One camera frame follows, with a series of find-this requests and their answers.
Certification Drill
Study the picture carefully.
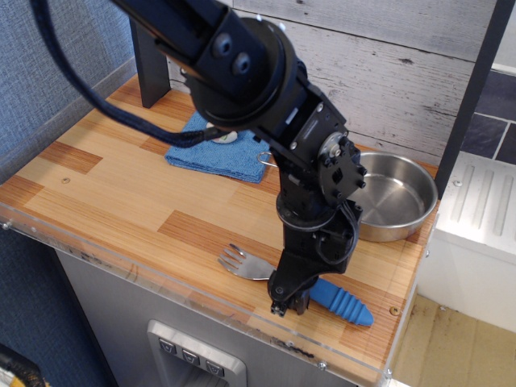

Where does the black braided cable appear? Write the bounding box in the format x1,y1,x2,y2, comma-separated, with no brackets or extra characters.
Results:
28,0,227,148

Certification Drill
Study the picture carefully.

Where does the grey cabinet control panel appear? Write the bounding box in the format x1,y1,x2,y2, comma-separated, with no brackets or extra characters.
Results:
147,319,248,386

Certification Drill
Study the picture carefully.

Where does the black vertical post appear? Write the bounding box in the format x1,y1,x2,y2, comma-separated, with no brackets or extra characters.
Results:
435,0,515,199

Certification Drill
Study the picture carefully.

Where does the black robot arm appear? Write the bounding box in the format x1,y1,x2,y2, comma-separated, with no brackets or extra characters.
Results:
119,1,366,315

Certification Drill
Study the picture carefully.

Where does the yellow object at corner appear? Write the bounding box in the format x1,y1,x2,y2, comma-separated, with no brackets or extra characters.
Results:
1,354,50,387

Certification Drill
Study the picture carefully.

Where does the stainless steel pot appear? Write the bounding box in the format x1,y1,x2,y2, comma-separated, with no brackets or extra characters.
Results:
277,149,438,247

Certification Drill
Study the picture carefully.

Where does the dark grey arm base post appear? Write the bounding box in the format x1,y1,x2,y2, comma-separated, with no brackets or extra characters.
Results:
130,19,170,108

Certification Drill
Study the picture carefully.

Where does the blue handled metal fork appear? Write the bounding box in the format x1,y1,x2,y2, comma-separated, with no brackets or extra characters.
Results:
218,243,374,327

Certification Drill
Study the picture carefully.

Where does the white side cabinet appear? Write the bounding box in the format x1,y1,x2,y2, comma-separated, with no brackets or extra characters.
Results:
418,152,515,331

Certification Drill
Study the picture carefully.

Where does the blue folded cloth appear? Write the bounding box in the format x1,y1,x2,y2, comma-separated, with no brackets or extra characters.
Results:
164,131,269,183

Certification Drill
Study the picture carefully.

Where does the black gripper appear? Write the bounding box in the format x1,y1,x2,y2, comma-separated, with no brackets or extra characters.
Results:
268,201,361,316

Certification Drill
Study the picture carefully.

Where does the plush sushi roll toy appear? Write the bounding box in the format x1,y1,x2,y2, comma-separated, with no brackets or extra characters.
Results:
206,123,238,144

